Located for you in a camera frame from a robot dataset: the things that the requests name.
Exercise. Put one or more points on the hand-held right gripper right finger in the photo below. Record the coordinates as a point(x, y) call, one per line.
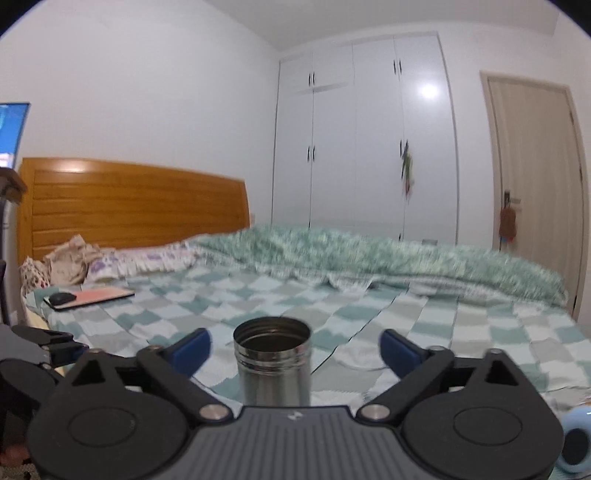
point(398, 351)

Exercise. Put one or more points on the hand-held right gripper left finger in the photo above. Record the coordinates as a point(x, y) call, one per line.
point(191, 353)

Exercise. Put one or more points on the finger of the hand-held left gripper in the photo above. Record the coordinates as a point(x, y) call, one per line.
point(57, 345)

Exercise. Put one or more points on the stainless steel cup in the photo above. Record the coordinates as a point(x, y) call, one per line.
point(272, 369)

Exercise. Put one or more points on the black computer mouse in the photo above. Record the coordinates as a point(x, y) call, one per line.
point(62, 299)

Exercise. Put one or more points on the checkered bed sheet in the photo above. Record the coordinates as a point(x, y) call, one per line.
point(207, 300)

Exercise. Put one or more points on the polka dot pillow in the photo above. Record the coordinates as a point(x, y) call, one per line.
point(33, 274)

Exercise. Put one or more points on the beige crumpled cloth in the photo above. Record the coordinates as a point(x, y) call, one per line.
point(69, 261)

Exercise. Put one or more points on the green patterned blanket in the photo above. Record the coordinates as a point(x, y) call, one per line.
point(369, 258)

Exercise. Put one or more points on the purple floral pillow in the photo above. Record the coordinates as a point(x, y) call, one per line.
point(138, 261)

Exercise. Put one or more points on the wooden bed headboard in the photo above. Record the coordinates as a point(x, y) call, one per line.
point(138, 207)

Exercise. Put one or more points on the brown hanging door ornament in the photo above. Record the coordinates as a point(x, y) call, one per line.
point(508, 221)

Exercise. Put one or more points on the green hanging ornament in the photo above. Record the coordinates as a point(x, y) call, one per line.
point(407, 168)

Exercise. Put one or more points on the light blue round speaker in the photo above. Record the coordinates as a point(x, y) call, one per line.
point(577, 438)

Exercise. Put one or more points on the blue lit screen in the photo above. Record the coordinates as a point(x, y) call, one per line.
point(11, 134)

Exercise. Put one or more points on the beige door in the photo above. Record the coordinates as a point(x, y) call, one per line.
point(535, 184)

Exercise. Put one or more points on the white wardrobe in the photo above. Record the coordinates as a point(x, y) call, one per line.
point(360, 138)

